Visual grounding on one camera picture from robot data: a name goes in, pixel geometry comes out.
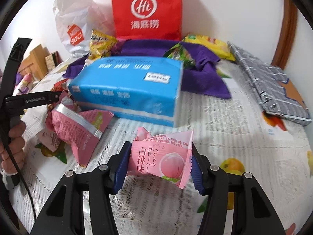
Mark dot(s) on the white plastic shopping bag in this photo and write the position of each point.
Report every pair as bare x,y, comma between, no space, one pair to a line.
73,17

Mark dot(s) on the wooden headboard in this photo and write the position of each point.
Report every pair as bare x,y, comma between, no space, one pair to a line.
34,56

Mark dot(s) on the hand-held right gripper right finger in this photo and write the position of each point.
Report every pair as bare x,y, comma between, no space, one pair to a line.
199,173

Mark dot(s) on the person's left hand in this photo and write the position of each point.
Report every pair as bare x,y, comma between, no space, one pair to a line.
18,132

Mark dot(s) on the pastel printed blanket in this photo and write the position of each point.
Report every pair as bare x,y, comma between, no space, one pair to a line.
24,82

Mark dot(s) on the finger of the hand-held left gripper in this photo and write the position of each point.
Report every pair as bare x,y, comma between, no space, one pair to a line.
29,100
11,76

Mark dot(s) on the yellow chip bag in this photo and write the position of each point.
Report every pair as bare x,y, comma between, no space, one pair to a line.
210,45

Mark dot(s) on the red paper bag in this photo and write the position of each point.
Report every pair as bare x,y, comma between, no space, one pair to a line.
146,9

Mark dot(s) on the red white snack packet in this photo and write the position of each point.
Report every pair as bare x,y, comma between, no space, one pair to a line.
61,85

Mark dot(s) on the grey checked pouch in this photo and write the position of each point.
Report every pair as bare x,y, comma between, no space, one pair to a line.
269,88

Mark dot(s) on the pink silver-banded snack packet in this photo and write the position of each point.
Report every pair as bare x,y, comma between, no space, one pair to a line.
71,132

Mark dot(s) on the brown wooden door frame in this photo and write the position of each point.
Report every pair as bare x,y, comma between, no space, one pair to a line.
286,34

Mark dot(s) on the purple towel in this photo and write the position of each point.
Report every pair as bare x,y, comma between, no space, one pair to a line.
200,78

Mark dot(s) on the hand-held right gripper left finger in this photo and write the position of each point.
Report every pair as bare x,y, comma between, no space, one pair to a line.
122,171

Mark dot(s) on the yellow black-label snack packet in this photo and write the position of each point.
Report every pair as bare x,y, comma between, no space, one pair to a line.
100,42

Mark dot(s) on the blue tissue pack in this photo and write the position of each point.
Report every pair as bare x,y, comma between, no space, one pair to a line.
127,90

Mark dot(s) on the green snack packet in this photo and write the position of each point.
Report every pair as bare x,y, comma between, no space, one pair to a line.
178,53

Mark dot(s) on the pink peach snack packet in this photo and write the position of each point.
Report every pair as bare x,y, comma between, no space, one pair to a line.
97,122
156,156

